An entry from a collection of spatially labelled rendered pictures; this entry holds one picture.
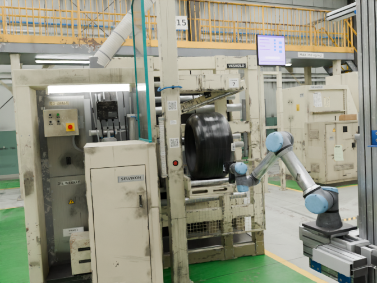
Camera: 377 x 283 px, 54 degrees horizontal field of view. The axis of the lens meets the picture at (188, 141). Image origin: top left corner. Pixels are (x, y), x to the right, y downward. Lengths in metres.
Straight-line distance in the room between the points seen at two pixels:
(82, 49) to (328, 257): 6.85
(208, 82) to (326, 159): 4.49
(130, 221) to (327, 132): 5.64
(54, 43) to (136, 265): 6.40
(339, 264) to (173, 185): 1.37
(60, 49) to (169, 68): 5.37
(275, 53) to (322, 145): 1.94
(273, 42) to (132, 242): 5.49
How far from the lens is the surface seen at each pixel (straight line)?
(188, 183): 2.81
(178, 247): 3.03
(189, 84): 3.18
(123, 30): 3.19
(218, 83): 3.26
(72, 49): 8.12
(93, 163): 2.09
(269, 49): 7.00
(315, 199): 2.17
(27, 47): 8.08
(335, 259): 2.15
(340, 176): 7.63
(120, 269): 2.23
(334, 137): 7.46
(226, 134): 2.80
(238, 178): 2.44
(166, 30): 2.95
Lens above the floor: 1.37
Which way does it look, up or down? 3 degrees down
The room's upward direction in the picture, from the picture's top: 3 degrees counter-clockwise
